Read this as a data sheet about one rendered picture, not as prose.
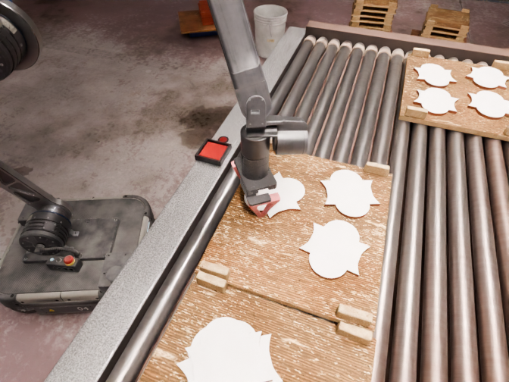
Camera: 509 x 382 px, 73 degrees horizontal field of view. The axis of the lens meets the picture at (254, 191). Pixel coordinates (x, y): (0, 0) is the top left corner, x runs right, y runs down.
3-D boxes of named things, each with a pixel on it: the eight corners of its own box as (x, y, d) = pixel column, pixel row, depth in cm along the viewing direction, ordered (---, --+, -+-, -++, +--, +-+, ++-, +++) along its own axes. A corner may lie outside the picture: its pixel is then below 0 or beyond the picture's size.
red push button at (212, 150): (198, 158, 92) (198, 154, 91) (208, 145, 96) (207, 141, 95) (219, 164, 91) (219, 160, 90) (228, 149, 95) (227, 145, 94)
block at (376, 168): (363, 172, 86) (365, 164, 84) (363, 167, 87) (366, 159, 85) (387, 177, 85) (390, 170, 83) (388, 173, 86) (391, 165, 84)
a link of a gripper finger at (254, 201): (267, 197, 80) (270, 168, 73) (279, 220, 76) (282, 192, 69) (240, 204, 79) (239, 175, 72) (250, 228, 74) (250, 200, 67)
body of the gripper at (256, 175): (260, 158, 78) (261, 132, 72) (277, 189, 71) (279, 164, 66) (233, 164, 76) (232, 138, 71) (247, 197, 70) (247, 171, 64)
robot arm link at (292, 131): (244, 88, 67) (245, 95, 59) (303, 87, 67) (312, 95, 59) (245, 147, 72) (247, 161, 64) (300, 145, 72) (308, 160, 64)
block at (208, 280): (196, 284, 66) (194, 277, 64) (201, 276, 67) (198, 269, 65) (224, 294, 65) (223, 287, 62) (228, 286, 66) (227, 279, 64)
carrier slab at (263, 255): (195, 276, 69) (194, 271, 68) (260, 148, 95) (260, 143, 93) (373, 334, 61) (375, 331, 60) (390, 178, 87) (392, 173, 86)
